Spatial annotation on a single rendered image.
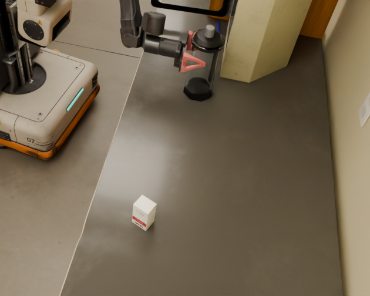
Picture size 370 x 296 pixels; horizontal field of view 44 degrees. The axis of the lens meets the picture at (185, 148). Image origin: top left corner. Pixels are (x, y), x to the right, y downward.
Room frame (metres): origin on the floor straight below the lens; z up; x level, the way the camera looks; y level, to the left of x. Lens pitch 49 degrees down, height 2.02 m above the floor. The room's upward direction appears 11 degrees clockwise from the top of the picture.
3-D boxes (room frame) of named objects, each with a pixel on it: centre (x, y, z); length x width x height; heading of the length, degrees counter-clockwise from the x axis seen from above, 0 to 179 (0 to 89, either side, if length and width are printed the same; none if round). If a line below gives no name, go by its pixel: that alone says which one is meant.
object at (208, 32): (1.19, 0.00, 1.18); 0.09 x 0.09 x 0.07
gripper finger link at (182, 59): (1.16, 0.04, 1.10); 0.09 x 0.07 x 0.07; 90
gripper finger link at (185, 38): (1.23, 0.04, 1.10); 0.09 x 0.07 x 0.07; 90
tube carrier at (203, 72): (1.19, 0.00, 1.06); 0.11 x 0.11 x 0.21
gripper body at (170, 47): (1.20, 0.11, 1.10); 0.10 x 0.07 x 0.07; 0
